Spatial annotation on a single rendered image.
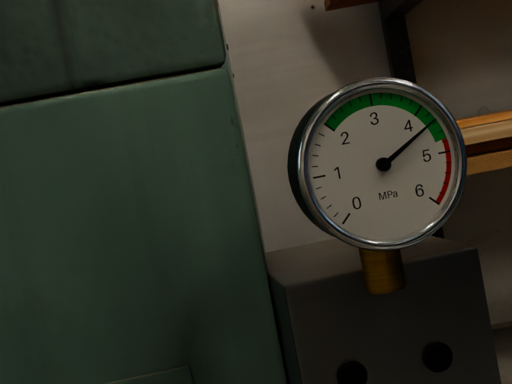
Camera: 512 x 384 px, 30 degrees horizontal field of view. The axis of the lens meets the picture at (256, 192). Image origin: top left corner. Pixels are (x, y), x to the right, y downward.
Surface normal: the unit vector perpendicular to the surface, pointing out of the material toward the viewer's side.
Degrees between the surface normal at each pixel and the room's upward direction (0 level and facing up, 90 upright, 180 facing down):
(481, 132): 89
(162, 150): 90
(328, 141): 90
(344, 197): 90
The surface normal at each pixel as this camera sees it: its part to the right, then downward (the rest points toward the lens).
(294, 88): 0.01, 0.05
